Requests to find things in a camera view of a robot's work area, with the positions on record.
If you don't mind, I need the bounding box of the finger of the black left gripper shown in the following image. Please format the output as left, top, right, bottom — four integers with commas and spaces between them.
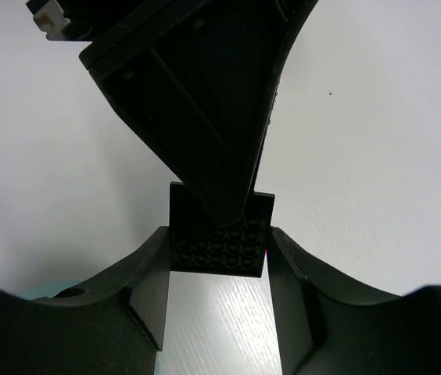
80, 1, 315, 227

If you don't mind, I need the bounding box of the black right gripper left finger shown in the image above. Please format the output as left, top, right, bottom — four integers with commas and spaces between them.
0, 227, 172, 374

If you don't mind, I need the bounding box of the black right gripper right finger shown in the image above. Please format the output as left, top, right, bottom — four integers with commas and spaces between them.
267, 228, 441, 374

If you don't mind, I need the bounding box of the black square lego plate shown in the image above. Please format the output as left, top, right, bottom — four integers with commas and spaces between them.
169, 182, 275, 277

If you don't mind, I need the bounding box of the teal round divided container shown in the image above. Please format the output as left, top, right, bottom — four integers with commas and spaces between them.
14, 280, 78, 300

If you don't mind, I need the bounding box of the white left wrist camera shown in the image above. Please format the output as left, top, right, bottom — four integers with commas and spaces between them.
26, 0, 71, 41

